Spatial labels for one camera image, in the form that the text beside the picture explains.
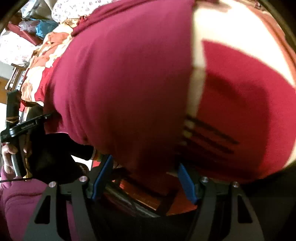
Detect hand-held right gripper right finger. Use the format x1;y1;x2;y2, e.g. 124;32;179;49
178;163;265;241

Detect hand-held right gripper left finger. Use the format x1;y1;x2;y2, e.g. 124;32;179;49
23;155;114;241

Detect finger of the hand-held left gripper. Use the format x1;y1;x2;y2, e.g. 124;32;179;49
27;132;96;184

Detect maroon garment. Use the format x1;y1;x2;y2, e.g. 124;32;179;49
43;0;205;178

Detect person's left forearm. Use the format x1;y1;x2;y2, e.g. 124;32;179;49
0;166;80;241

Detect person's left hand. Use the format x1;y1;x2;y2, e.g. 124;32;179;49
1;141;32;175

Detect orange flat object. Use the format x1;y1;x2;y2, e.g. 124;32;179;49
103;171;198;217

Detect wooden rack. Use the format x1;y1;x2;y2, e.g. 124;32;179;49
5;62;28;93

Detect red box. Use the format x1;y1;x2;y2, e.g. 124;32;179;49
6;21;45;46

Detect blue plastic bag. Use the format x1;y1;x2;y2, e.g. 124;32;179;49
34;19;59;39

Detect red cream orange printed blanket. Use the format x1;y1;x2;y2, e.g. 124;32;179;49
20;0;296;184

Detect floral bedsheet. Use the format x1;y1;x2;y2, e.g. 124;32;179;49
0;0;121;68

